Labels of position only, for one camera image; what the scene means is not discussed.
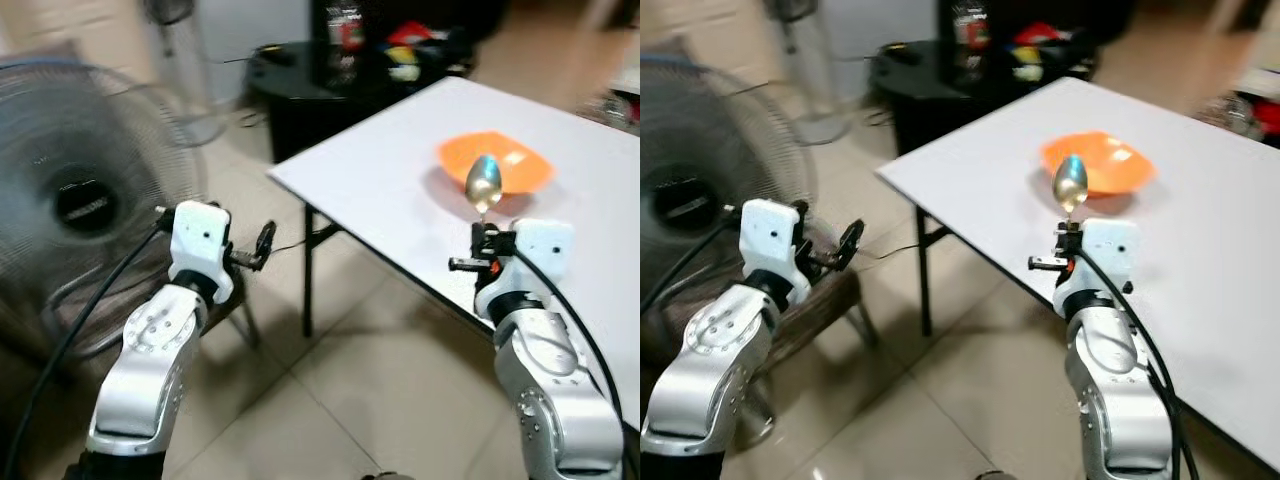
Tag metal spoon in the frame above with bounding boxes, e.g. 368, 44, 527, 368
465, 154, 505, 227
1052, 154, 1090, 227

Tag orange plastic bowl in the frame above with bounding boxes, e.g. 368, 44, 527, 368
436, 130, 557, 198
1039, 130, 1161, 199

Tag white folding table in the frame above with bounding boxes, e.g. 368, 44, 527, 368
267, 76, 641, 423
876, 76, 1280, 473

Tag large dark floor fan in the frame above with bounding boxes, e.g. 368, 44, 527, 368
640, 52, 819, 351
0, 58, 209, 363

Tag black side table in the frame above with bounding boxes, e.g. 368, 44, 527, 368
868, 38, 1097, 159
244, 40, 473, 167

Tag white standing fan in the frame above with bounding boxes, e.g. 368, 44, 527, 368
143, 0, 233, 148
768, 0, 853, 147

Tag colourful snack packets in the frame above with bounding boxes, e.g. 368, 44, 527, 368
383, 20, 448, 83
1008, 20, 1073, 83

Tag dark bottle with red label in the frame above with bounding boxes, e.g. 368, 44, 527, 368
950, 0, 993, 87
324, 0, 367, 87

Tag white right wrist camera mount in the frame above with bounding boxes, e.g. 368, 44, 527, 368
474, 218, 577, 323
1052, 217, 1142, 323

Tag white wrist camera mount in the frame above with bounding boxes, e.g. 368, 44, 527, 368
474, 218, 577, 323
1052, 217, 1142, 323
739, 198, 810, 308
167, 200, 237, 305

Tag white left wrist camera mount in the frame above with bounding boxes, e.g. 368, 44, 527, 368
167, 200, 237, 305
739, 198, 810, 308

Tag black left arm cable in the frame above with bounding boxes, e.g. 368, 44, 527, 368
640, 220, 743, 313
0, 224, 173, 480

